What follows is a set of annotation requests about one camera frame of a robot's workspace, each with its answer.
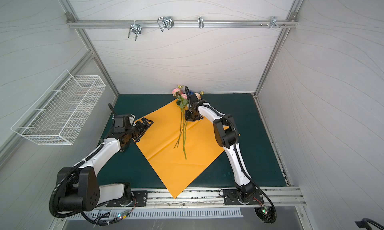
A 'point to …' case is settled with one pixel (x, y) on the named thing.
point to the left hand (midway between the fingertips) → (152, 123)
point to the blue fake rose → (191, 93)
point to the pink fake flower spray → (182, 101)
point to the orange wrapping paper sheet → (176, 149)
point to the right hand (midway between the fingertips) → (189, 115)
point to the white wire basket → (59, 115)
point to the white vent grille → (116, 215)
